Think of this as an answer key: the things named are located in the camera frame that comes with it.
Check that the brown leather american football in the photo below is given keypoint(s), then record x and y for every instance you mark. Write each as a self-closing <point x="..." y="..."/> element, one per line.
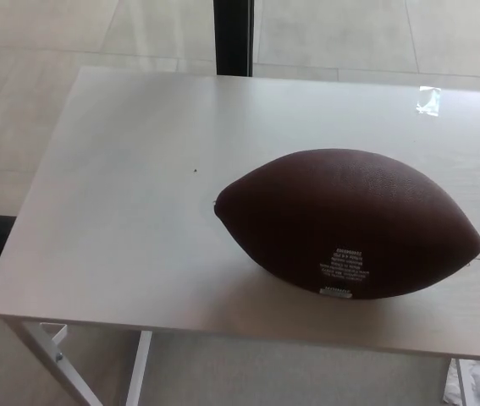
<point x="349" y="220"/>

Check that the clear tape piece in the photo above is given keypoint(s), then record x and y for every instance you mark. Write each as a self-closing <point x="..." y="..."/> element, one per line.
<point x="429" y="100"/>

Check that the white metal table leg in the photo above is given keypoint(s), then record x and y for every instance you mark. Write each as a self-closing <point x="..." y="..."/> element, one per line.
<point x="457" y="380"/>

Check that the black vertical window post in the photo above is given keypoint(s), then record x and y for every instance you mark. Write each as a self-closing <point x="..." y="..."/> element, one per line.
<point x="232" y="38"/>

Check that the white metal table leg frame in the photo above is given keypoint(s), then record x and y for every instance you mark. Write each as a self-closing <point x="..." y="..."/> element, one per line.
<point x="74" y="380"/>

